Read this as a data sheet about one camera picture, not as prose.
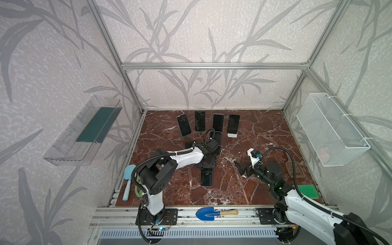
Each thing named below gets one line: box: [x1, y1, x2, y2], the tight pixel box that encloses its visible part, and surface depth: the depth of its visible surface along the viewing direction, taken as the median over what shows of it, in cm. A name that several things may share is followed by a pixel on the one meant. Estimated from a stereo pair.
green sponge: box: [297, 184, 320, 200], surface depth 83 cm
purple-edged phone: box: [200, 167, 214, 187], surface depth 86 cm
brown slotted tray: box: [285, 161, 306, 178], surface depth 91 cm
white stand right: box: [227, 132, 238, 138], surface depth 107 cm
